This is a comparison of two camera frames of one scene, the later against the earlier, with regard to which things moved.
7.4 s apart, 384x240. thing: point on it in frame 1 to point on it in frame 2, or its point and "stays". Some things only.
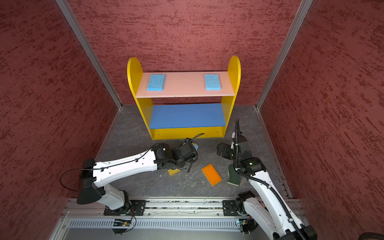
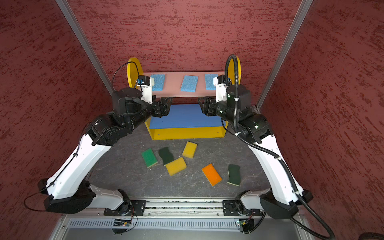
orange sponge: [212, 174] stays
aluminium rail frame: [164, 219] stays
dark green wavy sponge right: [234, 177] stays
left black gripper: [187, 165] to [164, 107]
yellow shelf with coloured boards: [184, 105] stays
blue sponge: [212, 82] stays
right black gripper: [227, 148] to [207, 105]
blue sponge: [195, 146] to [189, 83]
